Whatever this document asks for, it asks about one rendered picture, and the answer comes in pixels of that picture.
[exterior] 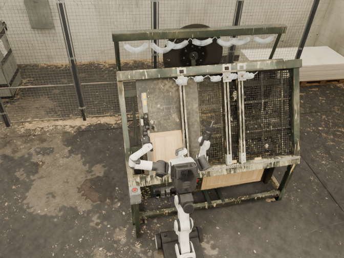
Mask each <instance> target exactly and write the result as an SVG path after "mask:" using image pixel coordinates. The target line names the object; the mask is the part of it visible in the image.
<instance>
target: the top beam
mask: <svg viewBox="0 0 344 258"><path fill-rule="evenodd" d="M237 64H242V63H230V64H215V65H207V66H192V67H177V68H186V73H187V74H189V73H203V72H216V71H223V68H222V65H231V70H238V68H237ZM245 64H246V69H258V68H264V69H263V70H275V69H289V68H301V67H302V59H290V60H275V61H260V62H245ZM177 68H162V69H148V70H133V71H118V72H116V77H117V81H126V80H139V79H153V78H166V77H171V76H170V75H175V74H177ZM240 69H244V65H243V66H240Z"/></svg>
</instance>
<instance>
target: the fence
mask: <svg viewBox="0 0 344 258"><path fill-rule="evenodd" d="M143 94H145V97H146V93H141V96H142V106H143V113H148V110H147V98H143ZM144 100H146V105H144V104H143V101H144ZM147 132H148V136H150V132H149V130H148V131H147ZM147 160H148V161H153V160H152V152H151V151H150V150H149V151H148V152H147ZM153 174H154V171H152V170H149V175H153Z"/></svg>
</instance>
